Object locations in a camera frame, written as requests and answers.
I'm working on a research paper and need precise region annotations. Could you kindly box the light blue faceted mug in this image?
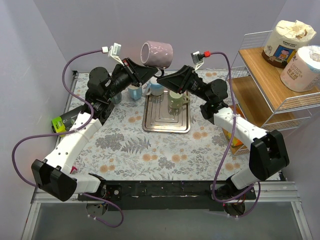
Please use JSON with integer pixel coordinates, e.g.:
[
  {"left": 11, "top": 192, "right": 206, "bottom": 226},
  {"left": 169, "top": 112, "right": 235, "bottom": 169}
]
[{"left": 128, "top": 85, "right": 143, "bottom": 101}]

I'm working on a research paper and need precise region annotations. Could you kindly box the green mug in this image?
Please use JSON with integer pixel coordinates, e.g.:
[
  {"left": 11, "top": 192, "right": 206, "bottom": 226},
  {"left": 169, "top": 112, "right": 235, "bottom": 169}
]
[{"left": 167, "top": 90, "right": 190, "bottom": 109}]

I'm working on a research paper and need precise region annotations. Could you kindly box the dark grey mug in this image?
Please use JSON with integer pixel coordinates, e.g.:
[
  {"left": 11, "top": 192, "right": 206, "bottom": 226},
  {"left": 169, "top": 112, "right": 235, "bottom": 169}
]
[{"left": 111, "top": 92, "right": 122, "bottom": 105}]

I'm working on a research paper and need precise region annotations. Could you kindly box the purple mug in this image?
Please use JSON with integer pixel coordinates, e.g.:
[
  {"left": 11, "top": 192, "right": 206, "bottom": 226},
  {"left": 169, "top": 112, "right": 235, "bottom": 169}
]
[{"left": 140, "top": 40, "right": 174, "bottom": 78}]

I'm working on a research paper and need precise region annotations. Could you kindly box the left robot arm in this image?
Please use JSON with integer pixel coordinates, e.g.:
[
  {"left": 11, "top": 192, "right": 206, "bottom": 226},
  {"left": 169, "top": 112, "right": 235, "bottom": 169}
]
[{"left": 31, "top": 58, "right": 158, "bottom": 202}]

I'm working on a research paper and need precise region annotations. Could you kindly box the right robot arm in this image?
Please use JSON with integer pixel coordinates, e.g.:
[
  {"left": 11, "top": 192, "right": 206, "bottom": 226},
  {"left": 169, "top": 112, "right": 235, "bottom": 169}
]
[{"left": 157, "top": 65, "right": 290, "bottom": 199}]

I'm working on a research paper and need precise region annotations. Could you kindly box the blue white mug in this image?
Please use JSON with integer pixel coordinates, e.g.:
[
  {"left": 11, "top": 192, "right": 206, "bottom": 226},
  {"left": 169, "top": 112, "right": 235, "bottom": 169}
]
[{"left": 144, "top": 77, "right": 164, "bottom": 97}]

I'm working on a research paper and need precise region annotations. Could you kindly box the steel tray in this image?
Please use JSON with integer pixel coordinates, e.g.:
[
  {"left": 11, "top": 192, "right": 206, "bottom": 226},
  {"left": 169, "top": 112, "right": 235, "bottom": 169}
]
[{"left": 142, "top": 89, "right": 191, "bottom": 133}]

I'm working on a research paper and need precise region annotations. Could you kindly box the green black box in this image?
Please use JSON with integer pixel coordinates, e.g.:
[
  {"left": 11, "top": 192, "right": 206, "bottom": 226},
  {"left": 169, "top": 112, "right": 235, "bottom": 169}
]
[{"left": 51, "top": 105, "right": 83, "bottom": 133}]

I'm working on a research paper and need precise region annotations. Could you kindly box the orange yellow box on shelf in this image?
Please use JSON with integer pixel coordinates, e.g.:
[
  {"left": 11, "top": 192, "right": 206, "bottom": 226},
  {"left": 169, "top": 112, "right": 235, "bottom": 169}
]
[{"left": 223, "top": 129, "right": 244, "bottom": 150}]

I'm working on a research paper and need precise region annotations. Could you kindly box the cartoon toilet paper roll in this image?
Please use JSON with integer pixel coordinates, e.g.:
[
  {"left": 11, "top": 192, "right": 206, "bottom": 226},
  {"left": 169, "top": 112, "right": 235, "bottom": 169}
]
[{"left": 261, "top": 20, "right": 317, "bottom": 69}]

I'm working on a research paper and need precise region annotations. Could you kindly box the pink toilet paper roll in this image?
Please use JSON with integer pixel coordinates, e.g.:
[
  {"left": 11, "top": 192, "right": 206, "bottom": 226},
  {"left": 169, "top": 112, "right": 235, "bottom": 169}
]
[{"left": 280, "top": 45, "right": 320, "bottom": 92}]

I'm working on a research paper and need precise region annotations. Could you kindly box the orange pink sponge box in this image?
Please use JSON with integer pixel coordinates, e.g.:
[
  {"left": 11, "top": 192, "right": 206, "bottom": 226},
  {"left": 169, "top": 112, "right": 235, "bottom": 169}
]
[{"left": 70, "top": 166, "right": 78, "bottom": 174}]

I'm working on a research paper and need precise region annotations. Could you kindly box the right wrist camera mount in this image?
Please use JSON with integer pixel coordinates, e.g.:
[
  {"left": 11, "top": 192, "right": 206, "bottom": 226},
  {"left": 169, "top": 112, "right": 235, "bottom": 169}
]
[{"left": 191, "top": 51, "right": 211, "bottom": 71}]

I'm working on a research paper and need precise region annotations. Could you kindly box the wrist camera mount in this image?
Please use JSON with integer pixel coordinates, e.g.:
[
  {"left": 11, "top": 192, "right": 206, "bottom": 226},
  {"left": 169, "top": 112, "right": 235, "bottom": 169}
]
[
  {"left": 191, "top": 51, "right": 211, "bottom": 71},
  {"left": 101, "top": 42, "right": 125, "bottom": 66}
]

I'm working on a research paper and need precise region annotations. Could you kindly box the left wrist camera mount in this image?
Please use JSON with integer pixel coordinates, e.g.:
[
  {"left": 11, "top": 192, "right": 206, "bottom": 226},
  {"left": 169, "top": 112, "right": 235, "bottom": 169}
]
[{"left": 101, "top": 42, "right": 125, "bottom": 66}]

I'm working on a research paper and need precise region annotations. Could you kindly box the wire wooden shelf rack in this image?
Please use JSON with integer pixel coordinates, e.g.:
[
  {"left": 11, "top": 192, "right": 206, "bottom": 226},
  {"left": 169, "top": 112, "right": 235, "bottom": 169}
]
[{"left": 216, "top": 30, "right": 320, "bottom": 157}]

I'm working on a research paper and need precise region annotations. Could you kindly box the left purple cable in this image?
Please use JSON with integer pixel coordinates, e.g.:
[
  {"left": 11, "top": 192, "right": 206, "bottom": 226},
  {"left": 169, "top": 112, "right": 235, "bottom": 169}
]
[{"left": 11, "top": 48, "right": 125, "bottom": 228}]

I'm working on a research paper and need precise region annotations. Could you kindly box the aluminium frame rail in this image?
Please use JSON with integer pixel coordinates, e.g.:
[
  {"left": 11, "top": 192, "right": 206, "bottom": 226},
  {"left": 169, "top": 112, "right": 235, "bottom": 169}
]
[{"left": 22, "top": 181, "right": 312, "bottom": 240}]

